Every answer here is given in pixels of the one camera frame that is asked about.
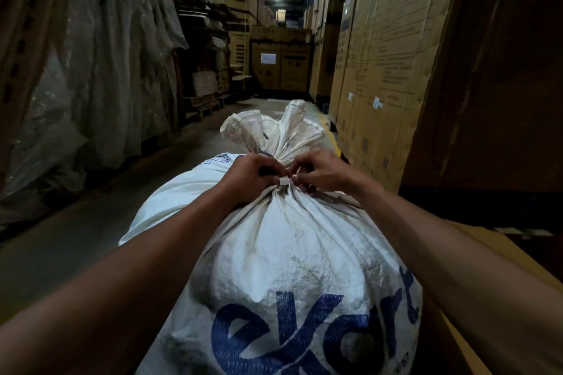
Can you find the wooden pallet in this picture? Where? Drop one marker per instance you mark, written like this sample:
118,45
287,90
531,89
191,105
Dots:
206,107

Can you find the person's left hand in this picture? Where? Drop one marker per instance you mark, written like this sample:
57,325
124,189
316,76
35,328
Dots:
242,179

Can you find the stack of distant cardboard boxes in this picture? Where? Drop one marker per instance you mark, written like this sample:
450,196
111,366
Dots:
233,5

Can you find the tall printed cardboard box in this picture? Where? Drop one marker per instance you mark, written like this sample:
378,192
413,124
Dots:
387,58

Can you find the person's right forearm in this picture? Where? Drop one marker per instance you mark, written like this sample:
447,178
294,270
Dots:
466,282

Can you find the person's left forearm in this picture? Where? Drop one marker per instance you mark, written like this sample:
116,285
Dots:
110,295

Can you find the white woven sack blue print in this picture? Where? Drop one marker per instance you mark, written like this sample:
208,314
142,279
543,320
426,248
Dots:
286,264

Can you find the clear plastic sheeting pile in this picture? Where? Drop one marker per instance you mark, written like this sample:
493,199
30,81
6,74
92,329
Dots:
88,80

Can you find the flat cardboard sheet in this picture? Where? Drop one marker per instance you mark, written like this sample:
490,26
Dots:
492,282

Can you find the person's right fingers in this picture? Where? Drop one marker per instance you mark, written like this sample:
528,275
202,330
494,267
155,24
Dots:
303,172

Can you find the person's left fingers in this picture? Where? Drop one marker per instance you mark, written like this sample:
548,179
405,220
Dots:
273,169

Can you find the dark brown cardboard box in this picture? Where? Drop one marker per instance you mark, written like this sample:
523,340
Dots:
492,80

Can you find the cardboard box white label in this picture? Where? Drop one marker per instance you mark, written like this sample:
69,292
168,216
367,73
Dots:
280,60

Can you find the stack of flattened cardboard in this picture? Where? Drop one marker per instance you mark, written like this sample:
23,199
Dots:
204,36

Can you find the person's right hand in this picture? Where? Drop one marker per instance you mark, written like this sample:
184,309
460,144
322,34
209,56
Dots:
330,174

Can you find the stack of tall cardboard boxes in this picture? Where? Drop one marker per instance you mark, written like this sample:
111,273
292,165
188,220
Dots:
325,23

